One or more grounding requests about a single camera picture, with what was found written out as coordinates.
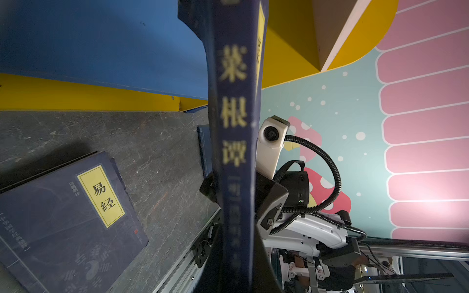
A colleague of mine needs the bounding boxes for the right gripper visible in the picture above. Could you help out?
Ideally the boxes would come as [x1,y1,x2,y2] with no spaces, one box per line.
[199,170,310,241]

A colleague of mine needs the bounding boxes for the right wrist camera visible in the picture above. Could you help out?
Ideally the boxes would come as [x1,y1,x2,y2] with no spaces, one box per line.
[256,115,290,179]

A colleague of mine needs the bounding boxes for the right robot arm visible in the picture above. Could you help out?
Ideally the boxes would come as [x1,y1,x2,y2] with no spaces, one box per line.
[195,126,366,293]

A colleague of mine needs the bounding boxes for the dark blue thread-bound book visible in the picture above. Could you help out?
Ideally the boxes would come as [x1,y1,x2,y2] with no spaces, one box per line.
[178,1,269,293]

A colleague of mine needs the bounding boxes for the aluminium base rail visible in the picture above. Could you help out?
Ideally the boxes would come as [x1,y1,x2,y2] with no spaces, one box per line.
[153,209,222,293]

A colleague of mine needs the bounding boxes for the dark blue bagua cover book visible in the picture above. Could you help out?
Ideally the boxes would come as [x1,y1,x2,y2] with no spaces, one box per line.
[1,152,149,293]

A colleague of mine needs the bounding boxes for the yellow bookshelf pink blue shelves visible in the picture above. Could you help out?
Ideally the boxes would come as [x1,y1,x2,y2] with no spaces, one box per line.
[1,1,399,112]

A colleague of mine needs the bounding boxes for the blue book yellow label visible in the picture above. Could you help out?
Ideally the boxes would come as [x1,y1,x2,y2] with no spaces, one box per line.
[197,125,213,178]

